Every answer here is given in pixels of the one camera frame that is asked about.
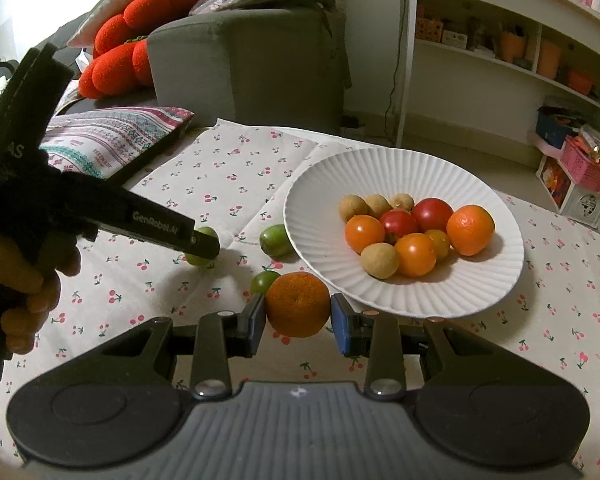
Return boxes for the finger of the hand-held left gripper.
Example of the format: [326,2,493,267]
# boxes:
[87,187,222,263]

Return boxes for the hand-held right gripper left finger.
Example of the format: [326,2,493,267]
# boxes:
[100,294,267,401]

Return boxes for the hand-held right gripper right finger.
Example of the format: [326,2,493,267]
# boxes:
[331,294,511,402]

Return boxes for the small green fruit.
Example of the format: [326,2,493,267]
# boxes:
[182,226,220,267]
[250,270,282,297]
[259,225,297,260]

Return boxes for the orange mandarin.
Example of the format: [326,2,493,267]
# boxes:
[446,205,496,257]
[265,272,331,338]

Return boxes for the white ribbed plate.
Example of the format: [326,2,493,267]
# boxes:
[283,147,526,317]

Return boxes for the person's left hand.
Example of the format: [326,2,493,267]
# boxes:
[0,227,82,357]

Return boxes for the cherry print tablecloth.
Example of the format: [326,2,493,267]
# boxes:
[0,117,600,480]

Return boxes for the large beige longan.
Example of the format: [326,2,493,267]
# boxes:
[360,242,400,280]

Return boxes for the patterned striped cushion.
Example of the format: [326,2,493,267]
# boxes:
[40,106,196,181]

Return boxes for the orange cherry tomato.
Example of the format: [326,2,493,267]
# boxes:
[345,215,386,255]
[395,232,437,278]

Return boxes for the red cherry tomato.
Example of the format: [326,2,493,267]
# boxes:
[412,197,455,233]
[379,209,421,241]

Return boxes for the yellow cherry tomato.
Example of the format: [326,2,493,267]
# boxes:
[424,229,452,261]

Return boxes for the orange plush toy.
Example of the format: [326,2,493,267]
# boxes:
[78,0,206,100]

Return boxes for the grey sofa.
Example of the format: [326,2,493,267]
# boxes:
[35,0,353,136]

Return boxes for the white storage box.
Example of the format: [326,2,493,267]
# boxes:
[536,155,600,228]

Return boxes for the white bookshelf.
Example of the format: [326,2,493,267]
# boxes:
[392,0,600,150]

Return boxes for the blue storage bin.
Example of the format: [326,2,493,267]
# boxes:
[536,107,581,150]

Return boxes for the pink plastic basket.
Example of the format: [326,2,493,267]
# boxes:
[560,136,600,198]

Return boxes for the glass jar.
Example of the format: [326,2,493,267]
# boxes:
[467,17,486,51]

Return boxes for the red storage box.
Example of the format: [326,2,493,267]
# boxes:
[567,69,595,96]

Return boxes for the black power cable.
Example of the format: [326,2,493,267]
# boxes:
[386,0,412,128]

